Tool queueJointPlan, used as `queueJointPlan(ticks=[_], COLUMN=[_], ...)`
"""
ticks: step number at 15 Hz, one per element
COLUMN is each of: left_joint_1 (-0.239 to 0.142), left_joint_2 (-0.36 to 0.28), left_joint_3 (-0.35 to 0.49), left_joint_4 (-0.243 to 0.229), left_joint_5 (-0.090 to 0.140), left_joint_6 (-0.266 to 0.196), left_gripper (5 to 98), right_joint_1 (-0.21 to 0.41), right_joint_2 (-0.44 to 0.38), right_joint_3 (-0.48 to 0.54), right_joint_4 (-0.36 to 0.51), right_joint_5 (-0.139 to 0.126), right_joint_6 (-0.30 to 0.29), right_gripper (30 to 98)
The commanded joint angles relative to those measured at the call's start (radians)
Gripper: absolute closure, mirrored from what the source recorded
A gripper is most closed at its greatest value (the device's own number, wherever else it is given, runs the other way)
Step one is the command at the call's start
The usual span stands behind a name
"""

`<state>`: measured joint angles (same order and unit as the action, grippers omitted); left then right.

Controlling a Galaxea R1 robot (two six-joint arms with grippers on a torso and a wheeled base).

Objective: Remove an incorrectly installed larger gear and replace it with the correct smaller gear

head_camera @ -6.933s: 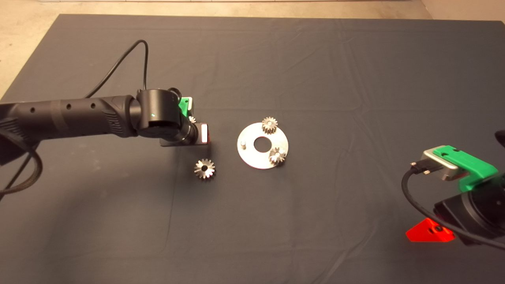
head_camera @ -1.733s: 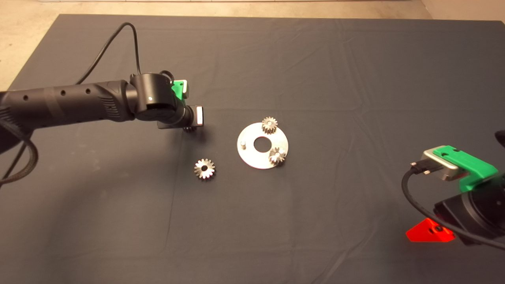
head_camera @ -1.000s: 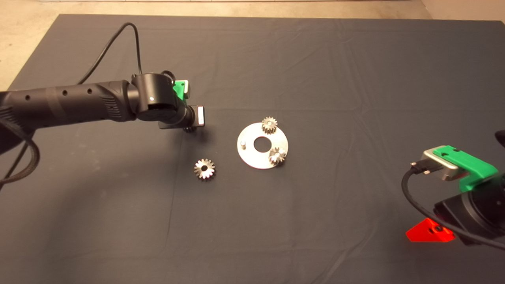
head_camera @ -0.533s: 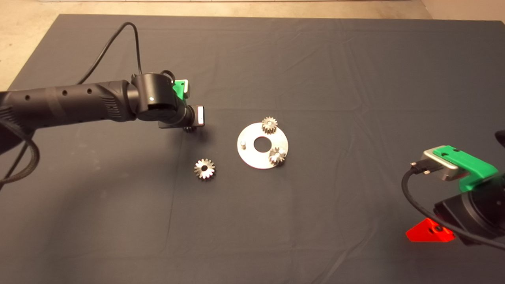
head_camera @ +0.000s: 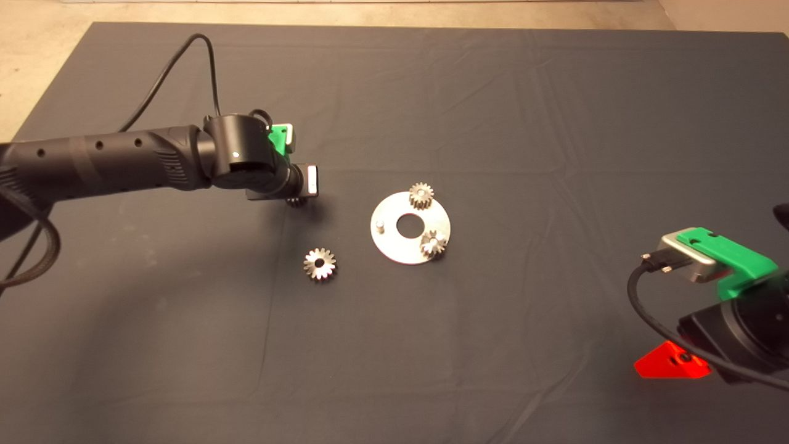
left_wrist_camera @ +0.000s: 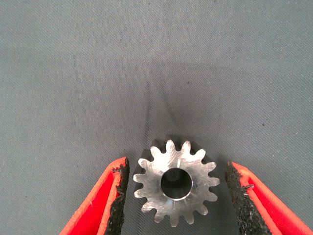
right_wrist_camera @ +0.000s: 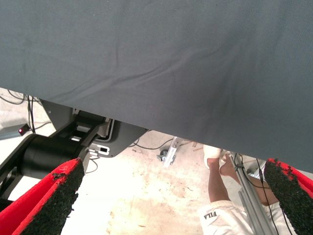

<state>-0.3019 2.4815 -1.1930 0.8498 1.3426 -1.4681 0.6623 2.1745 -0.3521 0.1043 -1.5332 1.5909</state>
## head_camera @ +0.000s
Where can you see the green left camera mount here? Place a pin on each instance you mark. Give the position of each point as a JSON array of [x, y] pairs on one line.
[[277, 140]]

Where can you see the large steel bevel gear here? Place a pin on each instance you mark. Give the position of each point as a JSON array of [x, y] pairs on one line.
[[311, 269]]

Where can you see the dark grey table cloth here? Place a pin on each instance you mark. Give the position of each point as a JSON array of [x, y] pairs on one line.
[[493, 123]]

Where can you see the green right camera mount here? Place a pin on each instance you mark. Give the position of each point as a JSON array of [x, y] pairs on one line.
[[732, 254]]

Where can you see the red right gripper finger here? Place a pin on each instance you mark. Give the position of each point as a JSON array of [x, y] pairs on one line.
[[661, 365]]

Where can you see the grey right camera box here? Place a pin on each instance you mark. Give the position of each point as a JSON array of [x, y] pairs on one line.
[[677, 251]]

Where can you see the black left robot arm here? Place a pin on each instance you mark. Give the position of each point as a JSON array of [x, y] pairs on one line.
[[111, 163]]

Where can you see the grey left camera box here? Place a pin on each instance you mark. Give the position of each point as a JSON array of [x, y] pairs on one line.
[[291, 137]]

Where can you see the steel gear on plate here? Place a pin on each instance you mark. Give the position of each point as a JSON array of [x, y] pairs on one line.
[[433, 245], [422, 197]]

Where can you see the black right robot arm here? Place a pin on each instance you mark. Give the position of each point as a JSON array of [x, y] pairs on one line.
[[783, 217]]

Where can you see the small steel spur gear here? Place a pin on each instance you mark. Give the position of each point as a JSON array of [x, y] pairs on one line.
[[297, 202]]

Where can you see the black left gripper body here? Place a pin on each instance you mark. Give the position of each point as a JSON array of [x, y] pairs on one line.
[[293, 185]]

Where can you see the grey camera box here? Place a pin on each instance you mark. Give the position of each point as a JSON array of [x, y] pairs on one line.
[[677, 251], [291, 137]]

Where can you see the round metal plate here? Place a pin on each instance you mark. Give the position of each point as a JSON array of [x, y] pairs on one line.
[[404, 251]]

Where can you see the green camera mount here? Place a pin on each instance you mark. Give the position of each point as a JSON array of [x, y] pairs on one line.
[[277, 140], [732, 254]]

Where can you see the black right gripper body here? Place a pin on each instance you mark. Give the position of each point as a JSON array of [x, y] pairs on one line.
[[752, 324]]

